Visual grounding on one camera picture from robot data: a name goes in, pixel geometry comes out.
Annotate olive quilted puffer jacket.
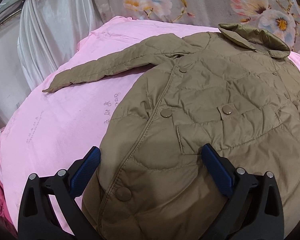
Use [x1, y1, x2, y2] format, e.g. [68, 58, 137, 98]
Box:
[47, 24, 300, 239]

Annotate pink printed bed sheet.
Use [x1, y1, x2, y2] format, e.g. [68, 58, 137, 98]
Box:
[0, 16, 300, 226]

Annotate silver satin curtain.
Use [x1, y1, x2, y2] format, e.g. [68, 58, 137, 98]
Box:
[0, 0, 102, 129]

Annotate grey floral blanket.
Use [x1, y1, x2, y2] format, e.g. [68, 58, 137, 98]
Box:
[94, 0, 300, 54]

